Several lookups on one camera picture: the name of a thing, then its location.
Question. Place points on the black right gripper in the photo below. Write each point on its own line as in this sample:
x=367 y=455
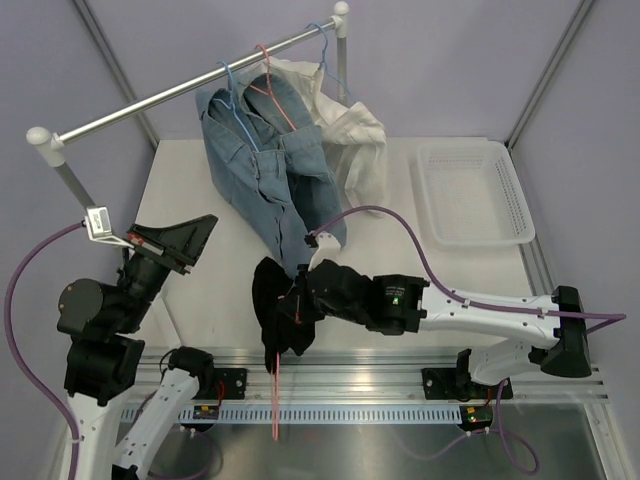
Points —
x=319 y=313

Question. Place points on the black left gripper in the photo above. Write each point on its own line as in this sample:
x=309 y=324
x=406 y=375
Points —
x=178 y=245

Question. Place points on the black skirt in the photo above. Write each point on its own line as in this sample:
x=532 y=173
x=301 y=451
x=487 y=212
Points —
x=274 y=298

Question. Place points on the pink wire hanger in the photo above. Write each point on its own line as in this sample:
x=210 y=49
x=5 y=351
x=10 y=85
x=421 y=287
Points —
x=275 y=384

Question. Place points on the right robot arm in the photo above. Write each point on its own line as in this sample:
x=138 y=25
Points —
x=546 y=333

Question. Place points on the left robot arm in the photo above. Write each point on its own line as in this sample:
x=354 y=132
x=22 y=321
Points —
x=103 y=359

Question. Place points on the blue hanger with denim shirt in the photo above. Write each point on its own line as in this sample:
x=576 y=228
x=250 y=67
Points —
x=231 y=103

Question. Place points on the pink hanger with jeans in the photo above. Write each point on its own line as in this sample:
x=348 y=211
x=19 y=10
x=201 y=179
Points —
x=269 y=91

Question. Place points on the blue hanger with white shirt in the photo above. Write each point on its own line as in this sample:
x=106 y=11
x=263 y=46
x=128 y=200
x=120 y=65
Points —
x=343 y=89

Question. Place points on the light blue denim shirt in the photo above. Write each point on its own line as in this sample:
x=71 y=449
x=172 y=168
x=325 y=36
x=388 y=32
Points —
x=256 y=184

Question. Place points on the white shirt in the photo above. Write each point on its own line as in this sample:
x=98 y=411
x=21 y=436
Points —
x=354 y=140

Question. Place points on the silver clothes rack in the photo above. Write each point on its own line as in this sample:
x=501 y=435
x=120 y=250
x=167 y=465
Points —
x=50 y=145

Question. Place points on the blue denim jeans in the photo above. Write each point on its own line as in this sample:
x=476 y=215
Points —
x=312 y=183

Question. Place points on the white plastic basket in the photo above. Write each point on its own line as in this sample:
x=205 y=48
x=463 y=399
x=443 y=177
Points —
x=467 y=195

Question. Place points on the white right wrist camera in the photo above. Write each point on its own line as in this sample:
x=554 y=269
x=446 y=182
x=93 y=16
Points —
x=325 y=247

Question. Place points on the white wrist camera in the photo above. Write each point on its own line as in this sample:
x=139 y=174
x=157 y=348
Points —
x=325 y=247
x=100 y=230

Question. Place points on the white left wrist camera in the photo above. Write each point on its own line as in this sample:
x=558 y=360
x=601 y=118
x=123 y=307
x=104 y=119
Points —
x=100 y=230

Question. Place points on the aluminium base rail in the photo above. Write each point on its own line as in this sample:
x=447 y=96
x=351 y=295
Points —
x=365 y=376

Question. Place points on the white slotted cable duct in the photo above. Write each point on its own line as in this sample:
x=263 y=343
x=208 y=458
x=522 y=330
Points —
x=327 y=414

